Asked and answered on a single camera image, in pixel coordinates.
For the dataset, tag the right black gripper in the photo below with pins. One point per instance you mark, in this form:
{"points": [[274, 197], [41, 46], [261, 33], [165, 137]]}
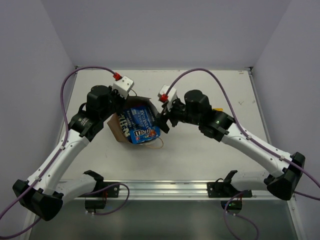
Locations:
{"points": [[162, 120]]}

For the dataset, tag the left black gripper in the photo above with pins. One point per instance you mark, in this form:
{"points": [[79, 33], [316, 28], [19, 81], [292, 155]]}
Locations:
{"points": [[118, 97]]}

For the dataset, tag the brown paper bag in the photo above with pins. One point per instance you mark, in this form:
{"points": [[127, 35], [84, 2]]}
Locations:
{"points": [[114, 125]]}

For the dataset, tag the blue M&M's packet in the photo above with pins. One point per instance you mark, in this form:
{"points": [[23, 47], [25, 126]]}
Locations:
{"points": [[140, 136]]}

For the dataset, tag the yellow M&M's packet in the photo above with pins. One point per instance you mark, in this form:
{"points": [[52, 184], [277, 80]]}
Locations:
{"points": [[218, 109]]}

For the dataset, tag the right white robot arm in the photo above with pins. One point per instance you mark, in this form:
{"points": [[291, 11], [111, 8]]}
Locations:
{"points": [[281, 170]]}

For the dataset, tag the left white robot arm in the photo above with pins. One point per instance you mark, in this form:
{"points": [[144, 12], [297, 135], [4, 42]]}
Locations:
{"points": [[43, 193]]}

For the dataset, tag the blue Kettle chips bag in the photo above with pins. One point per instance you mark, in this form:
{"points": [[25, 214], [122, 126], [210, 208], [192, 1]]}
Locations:
{"points": [[133, 118]]}

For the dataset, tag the left black controller box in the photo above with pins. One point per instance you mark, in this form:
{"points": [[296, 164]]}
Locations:
{"points": [[94, 205]]}

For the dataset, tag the black controller box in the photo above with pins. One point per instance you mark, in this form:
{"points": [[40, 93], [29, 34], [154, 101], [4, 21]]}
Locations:
{"points": [[94, 205], [234, 205]]}

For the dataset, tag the right black controller box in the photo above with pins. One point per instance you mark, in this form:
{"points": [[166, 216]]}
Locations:
{"points": [[234, 205]]}

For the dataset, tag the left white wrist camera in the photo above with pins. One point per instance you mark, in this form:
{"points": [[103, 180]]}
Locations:
{"points": [[123, 86]]}

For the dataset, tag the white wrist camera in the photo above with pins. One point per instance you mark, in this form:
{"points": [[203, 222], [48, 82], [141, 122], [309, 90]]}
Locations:
{"points": [[167, 98], [123, 86]]}

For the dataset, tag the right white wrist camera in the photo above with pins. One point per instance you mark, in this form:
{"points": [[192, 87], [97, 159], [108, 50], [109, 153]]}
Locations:
{"points": [[167, 98]]}

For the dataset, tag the aluminium front rail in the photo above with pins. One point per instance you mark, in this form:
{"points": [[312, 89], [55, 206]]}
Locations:
{"points": [[162, 190]]}

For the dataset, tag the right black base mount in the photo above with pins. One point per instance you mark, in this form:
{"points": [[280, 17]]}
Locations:
{"points": [[220, 189]]}

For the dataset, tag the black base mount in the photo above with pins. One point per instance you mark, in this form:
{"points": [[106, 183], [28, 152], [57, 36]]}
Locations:
{"points": [[220, 189], [112, 192]]}

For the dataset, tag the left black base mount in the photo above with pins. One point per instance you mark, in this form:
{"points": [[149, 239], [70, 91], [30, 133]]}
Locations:
{"points": [[112, 192]]}

